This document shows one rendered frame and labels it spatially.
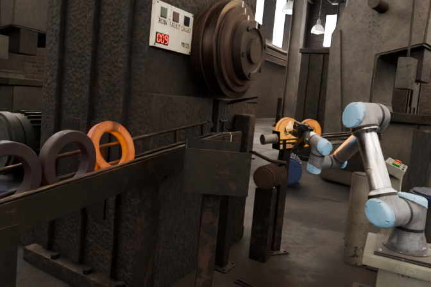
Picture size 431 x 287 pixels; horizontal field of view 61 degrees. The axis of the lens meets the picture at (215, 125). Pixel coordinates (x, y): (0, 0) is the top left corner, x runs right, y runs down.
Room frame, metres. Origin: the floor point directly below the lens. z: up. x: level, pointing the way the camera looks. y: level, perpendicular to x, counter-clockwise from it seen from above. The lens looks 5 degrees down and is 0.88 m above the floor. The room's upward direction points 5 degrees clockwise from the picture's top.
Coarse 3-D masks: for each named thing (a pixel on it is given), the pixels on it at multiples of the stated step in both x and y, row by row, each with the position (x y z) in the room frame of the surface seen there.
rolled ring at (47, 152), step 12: (60, 132) 1.02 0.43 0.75; (72, 132) 1.03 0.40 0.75; (48, 144) 0.98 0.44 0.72; (60, 144) 0.99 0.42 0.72; (84, 144) 1.07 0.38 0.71; (48, 156) 0.96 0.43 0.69; (84, 156) 1.09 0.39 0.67; (48, 168) 0.96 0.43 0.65; (84, 168) 1.09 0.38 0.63; (48, 180) 0.96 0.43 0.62
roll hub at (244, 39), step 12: (240, 24) 1.69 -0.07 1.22; (252, 24) 1.72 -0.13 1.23; (240, 36) 1.65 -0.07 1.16; (252, 36) 1.75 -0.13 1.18; (264, 36) 1.85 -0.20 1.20; (240, 48) 1.64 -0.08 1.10; (252, 48) 1.72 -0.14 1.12; (240, 60) 1.65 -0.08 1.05; (252, 60) 1.73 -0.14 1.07; (264, 60) 1.87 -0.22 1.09; (240, 72) 1.70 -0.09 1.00; (252, 72) 1.77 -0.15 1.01
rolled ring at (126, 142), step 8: (96, 128) 1.17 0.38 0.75; (104, 128) 1.19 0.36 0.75; (112, 128) 1.22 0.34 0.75; (120, 128) 1.25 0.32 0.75; (96, 136) 1.16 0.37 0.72; (120, 136) 1.26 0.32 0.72; (128, 136) 1.27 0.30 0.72; (96, 144) 1.15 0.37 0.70; (128, 144) 1.26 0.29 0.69; (96, 152) 1.14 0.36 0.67; (128, 152) 1.25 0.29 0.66; (96, 160) 1.13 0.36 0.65; (104, 160) 1.15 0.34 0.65; (128, 160) 1.24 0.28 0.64; (96, 168) 1.14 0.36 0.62
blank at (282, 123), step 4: (280, 120) 2.12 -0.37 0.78; (284, 120) 2.11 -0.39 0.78; (288, 120) 2.12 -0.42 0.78; (292, 120) 2.14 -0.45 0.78; (276, 124) 2.12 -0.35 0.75; (280, 124) 2.10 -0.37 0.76; (284, 124) 2.11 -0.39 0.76; (292, 124) 2.14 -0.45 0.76; (276, 128) 2.11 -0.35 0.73; (280, 128) 2.10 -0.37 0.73; (284, 128) 2.11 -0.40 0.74; (280, 132) 2.10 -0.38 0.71; (280, 136) 2.10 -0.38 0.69; (284, 136) 2.11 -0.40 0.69; (288, 136) 2.13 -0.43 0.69; (292, 136) 2.14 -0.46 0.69; (292, 140) 2.14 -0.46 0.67
